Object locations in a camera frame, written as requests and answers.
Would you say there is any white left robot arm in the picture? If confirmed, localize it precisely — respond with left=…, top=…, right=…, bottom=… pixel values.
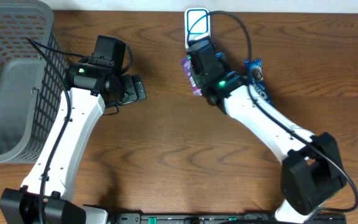
left=0, top=62, right=147, bottom=223

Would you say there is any blue Oreo cookie packet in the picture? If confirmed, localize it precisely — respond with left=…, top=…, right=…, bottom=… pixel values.
left=244, top=59, right=274, bottom=106

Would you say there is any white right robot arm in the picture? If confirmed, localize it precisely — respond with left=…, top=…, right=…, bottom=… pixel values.
left=186, top=38, right=346, bottom=223

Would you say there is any white barcode scanner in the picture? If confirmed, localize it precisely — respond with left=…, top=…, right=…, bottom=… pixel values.
left=184, top=7, right=211, bottom=49

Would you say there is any purple red snack packet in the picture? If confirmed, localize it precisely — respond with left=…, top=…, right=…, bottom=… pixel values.
left=181, top=57, right=202, bottom=96

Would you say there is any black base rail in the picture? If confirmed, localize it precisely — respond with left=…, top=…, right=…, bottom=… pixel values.
left=113, top=212, right=347, bottom=224

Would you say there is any grey plastic mesh basket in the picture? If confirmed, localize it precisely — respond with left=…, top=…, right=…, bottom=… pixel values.
left=0, top=1, right=68, bottom=164

